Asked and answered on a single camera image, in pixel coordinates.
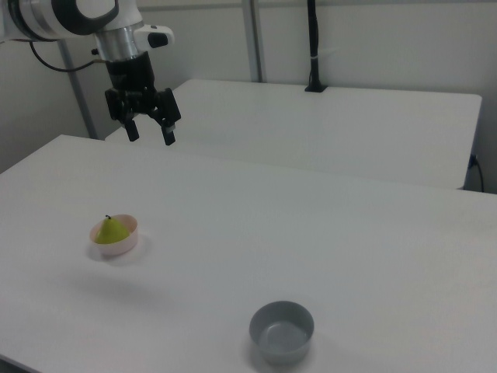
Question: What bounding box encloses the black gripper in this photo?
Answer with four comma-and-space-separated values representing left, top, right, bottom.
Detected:
103, 50, 183, 147

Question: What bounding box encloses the green pear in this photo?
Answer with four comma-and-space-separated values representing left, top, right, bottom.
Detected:
95, 214, 131, 246

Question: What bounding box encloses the pink plastic bowl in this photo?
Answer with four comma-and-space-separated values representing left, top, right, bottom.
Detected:
89, 213, 140, 257

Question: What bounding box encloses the grey plastic bowl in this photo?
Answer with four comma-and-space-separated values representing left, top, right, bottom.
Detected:
248, 300, 315, 366

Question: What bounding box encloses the white side table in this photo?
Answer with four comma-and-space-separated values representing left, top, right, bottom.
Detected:
104, 78, 484, 191

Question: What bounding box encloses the grey metal wall post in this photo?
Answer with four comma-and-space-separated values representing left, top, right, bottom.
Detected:
241, 0, 268, 83
57, 38, 99, 140

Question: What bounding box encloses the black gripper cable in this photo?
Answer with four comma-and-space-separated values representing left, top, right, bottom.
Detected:
30, 40, 108, 73

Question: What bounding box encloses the black camera pole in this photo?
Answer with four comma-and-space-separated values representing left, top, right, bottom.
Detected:
304, 0, 329, 93

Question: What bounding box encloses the black power cable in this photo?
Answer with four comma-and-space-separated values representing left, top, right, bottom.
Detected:
468, 154, 485, 193

